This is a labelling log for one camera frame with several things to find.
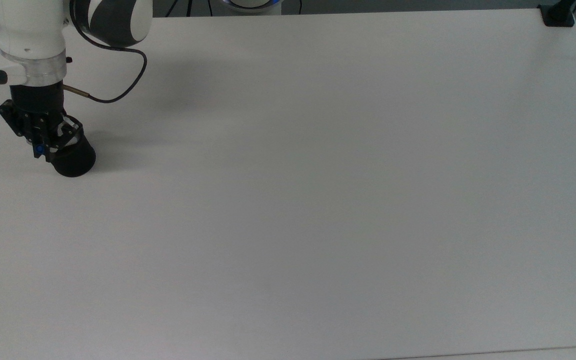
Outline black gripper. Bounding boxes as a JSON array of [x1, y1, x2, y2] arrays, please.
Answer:
[[0, 84, 85, 163]]

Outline black mesh pen cup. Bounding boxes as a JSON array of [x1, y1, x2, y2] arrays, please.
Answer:
[[50, 133, 97, 178]]

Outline black corner table clamp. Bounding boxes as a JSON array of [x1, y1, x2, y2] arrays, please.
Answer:
[[537, 0, 576, 28]]

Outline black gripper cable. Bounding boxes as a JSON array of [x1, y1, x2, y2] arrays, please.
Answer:
[[63, 15, 148, 105]]

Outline black cables behind table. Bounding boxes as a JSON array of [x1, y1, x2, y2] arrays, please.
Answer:
[[167, 0, 215, 17]]

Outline white robot base blue ring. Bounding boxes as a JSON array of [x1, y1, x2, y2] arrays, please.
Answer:
[[220, 0, 285, 11]]

